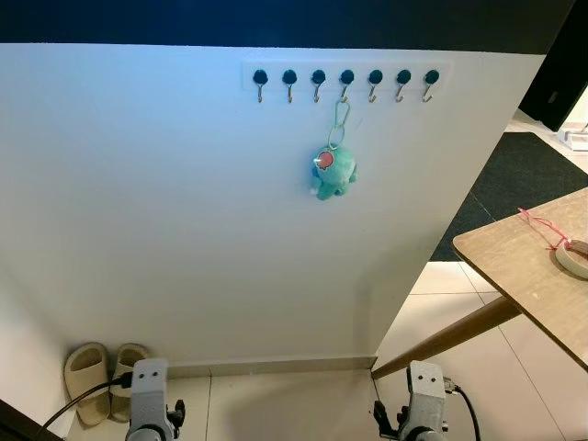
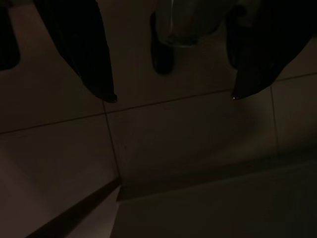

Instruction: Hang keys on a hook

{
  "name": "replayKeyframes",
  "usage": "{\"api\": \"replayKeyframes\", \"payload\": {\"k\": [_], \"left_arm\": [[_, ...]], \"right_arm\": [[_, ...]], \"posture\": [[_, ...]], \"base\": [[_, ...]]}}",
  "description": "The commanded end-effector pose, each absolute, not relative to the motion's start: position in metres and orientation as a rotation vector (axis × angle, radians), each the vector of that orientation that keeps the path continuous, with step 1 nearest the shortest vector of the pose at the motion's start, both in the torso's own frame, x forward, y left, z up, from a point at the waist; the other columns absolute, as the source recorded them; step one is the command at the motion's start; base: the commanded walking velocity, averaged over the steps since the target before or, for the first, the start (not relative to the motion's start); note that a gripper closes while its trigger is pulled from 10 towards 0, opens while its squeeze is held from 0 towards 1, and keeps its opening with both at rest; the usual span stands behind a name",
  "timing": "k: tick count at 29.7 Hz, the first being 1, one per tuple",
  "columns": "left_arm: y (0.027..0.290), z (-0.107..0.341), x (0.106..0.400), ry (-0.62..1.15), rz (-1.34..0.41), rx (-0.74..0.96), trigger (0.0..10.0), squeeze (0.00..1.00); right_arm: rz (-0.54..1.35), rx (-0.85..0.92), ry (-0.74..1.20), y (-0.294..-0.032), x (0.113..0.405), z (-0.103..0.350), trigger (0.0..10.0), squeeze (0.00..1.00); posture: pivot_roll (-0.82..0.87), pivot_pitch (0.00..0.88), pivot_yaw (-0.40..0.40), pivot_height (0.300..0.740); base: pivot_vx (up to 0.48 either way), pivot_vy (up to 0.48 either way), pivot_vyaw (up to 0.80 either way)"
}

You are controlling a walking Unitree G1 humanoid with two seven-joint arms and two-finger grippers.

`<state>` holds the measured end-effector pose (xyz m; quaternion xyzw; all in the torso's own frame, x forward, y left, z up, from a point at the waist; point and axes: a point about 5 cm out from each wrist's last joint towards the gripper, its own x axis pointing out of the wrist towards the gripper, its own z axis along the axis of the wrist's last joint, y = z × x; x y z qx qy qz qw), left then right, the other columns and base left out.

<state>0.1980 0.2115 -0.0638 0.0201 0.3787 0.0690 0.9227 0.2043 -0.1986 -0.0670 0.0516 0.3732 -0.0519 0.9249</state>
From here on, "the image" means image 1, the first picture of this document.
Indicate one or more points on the beige slipper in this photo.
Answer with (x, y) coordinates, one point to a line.
(85, 381)
(127, 358)

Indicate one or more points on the light wooden table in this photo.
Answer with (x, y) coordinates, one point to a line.
(533, 276)

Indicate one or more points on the black floor mat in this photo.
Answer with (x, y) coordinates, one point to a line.
(514, 184)

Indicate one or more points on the black cabinet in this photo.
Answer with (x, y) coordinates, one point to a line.
(560, 73)

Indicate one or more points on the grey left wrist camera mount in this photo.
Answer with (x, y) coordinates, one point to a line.
(149, 386)

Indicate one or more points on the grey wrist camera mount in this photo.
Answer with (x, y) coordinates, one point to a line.
(425, 386)
(149, 386)

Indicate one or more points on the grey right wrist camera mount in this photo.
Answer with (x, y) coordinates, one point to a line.
(425, 386)

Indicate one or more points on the white wall hook rail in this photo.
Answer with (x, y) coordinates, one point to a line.
(275, 84)

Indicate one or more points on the black round metal wall hook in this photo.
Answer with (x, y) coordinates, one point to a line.
(260, 76)
(375, 76)
(346, 76)
(432, 76)
(289, 76)
(403, 76)
(318, 76)

